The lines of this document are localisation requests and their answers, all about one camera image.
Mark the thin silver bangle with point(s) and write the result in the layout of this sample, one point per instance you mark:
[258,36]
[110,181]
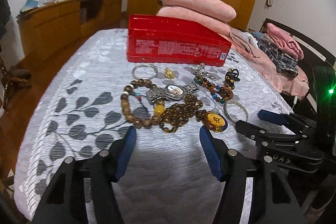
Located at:
[146,71]

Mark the gold pendant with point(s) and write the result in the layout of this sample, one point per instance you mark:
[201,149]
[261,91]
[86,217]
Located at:
[169,74]

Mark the wall switch panel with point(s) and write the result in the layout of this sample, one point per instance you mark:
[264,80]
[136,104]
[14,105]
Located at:
[269,3]

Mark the pink folded clothes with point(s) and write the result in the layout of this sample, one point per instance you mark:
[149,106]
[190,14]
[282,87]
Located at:
[284,41]

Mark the red metal tin box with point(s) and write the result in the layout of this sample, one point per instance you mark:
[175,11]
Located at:
[159,39]

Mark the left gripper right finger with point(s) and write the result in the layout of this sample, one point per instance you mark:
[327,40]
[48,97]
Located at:
[273,201]

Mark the long wooden sideboard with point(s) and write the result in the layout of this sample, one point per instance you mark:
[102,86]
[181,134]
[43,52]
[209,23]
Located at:
[48,29]

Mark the wooden coat stand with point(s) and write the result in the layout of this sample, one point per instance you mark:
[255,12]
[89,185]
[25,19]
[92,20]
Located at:
[13,79]

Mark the white leaf pattern bedspread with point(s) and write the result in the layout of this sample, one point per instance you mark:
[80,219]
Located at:
[167,180]

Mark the silver wrist watch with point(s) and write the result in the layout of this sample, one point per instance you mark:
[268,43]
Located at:
[171,92]

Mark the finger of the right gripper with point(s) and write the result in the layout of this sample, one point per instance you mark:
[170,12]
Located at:
[259,134]
[291,121]

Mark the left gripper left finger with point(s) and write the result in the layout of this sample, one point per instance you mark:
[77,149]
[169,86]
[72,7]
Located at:
[64,199]

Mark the wide silver bangle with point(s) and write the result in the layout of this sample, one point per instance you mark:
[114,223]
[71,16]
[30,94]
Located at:
[235,111]

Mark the plaid folded shirt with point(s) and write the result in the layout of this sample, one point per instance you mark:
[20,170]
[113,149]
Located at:
[284,64]

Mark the blue cloth on sideboard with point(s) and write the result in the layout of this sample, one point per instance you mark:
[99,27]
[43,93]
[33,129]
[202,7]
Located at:
[29,5]

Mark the lower pink folded quilt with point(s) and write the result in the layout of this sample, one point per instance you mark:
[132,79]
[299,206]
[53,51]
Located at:
[186,14]

